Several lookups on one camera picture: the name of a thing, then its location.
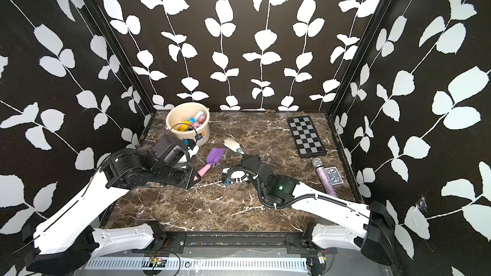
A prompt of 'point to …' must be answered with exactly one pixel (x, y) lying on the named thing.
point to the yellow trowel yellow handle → (184, 126)
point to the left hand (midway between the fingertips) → (198, 176)
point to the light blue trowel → (192, 120)
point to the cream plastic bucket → (184, 111)
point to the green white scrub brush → (233, 145)
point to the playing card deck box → (334, 176)
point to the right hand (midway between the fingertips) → (244, 150)
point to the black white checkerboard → (306, 137)
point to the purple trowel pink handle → (213, 157)
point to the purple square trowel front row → (197, 124)
